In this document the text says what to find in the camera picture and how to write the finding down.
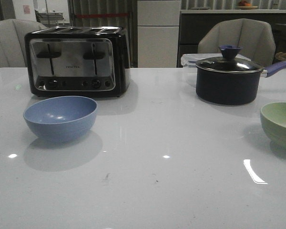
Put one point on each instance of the blue plastic bowl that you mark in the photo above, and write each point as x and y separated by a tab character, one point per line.
61	119

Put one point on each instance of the green ceramic bowl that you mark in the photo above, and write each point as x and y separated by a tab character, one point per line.
273	121

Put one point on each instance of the clear plastic food container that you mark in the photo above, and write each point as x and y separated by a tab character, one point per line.
189	59

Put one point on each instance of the dark blue saucepan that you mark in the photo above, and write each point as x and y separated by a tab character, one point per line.
232	88

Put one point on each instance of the white refrigerator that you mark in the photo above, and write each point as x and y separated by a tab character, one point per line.
158	30

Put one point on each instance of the black and chrome toaster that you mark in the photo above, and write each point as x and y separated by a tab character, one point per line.
85	61

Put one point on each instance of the glass lid with blue knob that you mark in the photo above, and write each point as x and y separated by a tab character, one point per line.
228	62

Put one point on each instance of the dark kitchen counter cabinet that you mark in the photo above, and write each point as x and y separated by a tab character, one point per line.
195	24

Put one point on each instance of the right beige chair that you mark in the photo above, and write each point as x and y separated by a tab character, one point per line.
255	38

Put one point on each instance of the beige chair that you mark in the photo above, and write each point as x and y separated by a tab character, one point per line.
12	42
255	38

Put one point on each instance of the fruit bowl on counter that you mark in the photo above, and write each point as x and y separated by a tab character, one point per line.
245	5

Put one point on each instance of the left beige chair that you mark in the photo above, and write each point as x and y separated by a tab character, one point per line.
12	42

